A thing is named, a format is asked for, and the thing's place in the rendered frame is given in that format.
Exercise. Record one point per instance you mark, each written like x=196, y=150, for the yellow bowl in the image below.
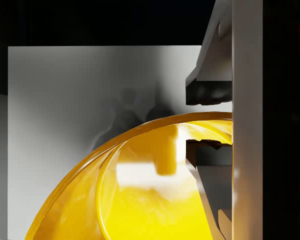
x=140, y=212

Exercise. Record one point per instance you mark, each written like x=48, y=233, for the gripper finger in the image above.
x=215, y=175
x=210, y=75

